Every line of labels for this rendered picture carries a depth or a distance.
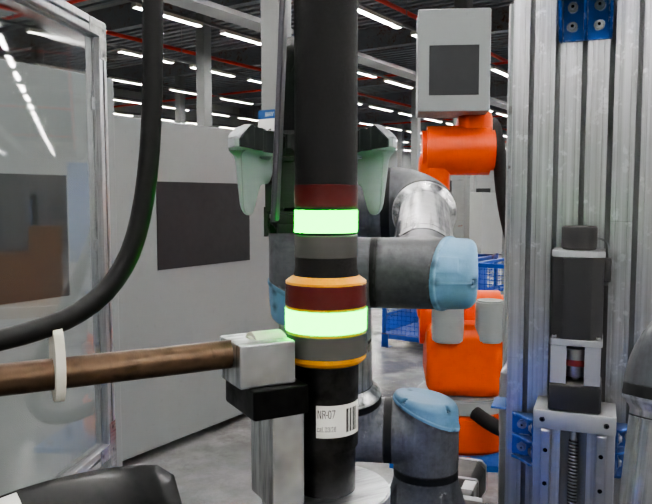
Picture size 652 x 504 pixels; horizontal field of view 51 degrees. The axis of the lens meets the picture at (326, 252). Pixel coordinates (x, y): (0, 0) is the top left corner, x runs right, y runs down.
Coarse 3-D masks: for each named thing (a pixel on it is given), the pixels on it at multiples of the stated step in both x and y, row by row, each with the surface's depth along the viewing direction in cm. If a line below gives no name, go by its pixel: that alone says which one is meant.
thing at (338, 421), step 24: (312, 384) 35; (336, 384) 35; (312, 408) 36; (336, 408) 35; (312, 432) 36; (336, 432) 36; (312, 456) 36; (336, 456) 36; (312, 480) 36; (336, 480) 36
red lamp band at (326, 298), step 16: (288, 288) 36; (304, 288) 35; (320, 288) 34; (336, 288) 35; (352, 288) 35; (288, 304) 36; (304, 304) 35; (320, 304) 35; (336, 304) 35; (352, 304) 35
